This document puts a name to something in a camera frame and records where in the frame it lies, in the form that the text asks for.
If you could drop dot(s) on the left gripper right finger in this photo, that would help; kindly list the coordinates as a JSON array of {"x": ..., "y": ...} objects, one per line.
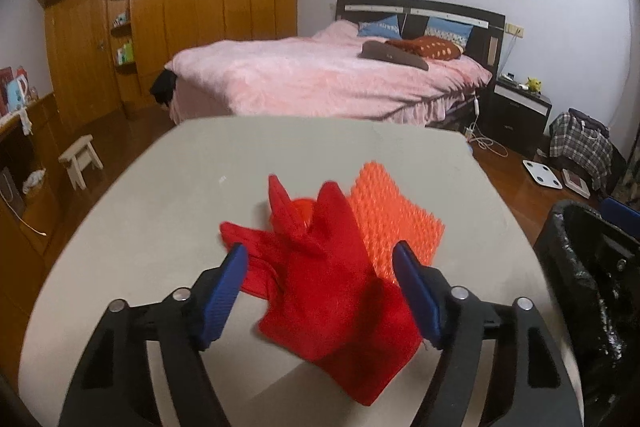
[{"x": 528, "y": 383}]

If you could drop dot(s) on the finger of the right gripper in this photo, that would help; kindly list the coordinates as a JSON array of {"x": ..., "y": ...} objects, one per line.
[{"x": 621, "y": 216}]

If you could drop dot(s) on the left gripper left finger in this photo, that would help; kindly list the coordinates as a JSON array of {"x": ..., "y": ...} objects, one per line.
[{"x": 112, "y": 384}]

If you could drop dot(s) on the orange bumpy silicone mat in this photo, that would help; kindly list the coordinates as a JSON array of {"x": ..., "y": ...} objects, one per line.
[{"x": 386, "y": 217}]

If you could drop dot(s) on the red fabric glove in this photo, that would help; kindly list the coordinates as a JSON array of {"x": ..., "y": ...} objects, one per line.
[{"x": 325, "y": 302}]

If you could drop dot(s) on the black trash bin with liner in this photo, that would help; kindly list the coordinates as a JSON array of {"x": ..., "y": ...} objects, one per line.
[{"x": 592, "y": 267}]

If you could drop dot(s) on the flat book on floor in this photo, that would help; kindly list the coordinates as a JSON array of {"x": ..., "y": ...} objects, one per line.
[{"x": 575, "y": 183}]

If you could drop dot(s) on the plaid bag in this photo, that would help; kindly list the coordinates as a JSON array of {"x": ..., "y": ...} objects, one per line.
[{"x": 576, "y": 143}]

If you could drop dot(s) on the white bathroom scale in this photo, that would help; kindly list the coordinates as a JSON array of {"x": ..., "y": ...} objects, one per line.
[{"x": 542, "y": 174}]

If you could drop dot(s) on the black nightstand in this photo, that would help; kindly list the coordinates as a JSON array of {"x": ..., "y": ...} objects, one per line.
[{"x": 516, "y": 118}]

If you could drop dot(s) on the yellow plush toy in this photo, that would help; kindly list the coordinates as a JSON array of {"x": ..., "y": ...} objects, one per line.
[{"x": 533, "y": 85}]

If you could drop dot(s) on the black bed headboard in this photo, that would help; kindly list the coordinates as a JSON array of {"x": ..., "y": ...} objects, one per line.
[{"x": 485, "y": 40}]

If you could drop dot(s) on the small white wooden stool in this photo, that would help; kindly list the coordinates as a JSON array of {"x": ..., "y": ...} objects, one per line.
[{"x": 77, "y": 158}]

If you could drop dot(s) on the wooden sideboard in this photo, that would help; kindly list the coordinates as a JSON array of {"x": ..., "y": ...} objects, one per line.
[{"x": 30, "y": 213}]

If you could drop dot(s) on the rust dotted pillow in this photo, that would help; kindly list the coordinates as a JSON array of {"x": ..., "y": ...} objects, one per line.
[{"x": 429, "y": 47}]

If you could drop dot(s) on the right blue pillow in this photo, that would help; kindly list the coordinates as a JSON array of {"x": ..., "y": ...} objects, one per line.
[{"x": 457, "y": 33}]

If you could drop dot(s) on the blue pillow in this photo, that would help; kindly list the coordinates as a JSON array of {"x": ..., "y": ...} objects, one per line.
[
  {"x": 387, "y": 28},
  {"x": 457, "y": 33}
]

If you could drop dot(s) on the left blue pillow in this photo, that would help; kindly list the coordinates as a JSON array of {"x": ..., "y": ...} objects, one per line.
[{"x": 387, "y": 28}]

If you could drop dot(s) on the brown flat cushion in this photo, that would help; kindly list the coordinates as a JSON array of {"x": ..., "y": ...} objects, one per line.
[{"x": 383, "y": 52}]

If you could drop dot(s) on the black garment on bed corner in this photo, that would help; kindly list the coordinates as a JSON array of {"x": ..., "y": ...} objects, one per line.
[{"x": 163, "y": 88}]

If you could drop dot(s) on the pink covered bed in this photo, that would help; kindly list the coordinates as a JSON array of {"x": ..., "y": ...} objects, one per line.
[{"x": 320, "y": 76}]

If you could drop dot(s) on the blue electric kettle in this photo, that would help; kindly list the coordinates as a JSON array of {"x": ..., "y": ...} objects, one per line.
[{"x": 16, "y": 92}]

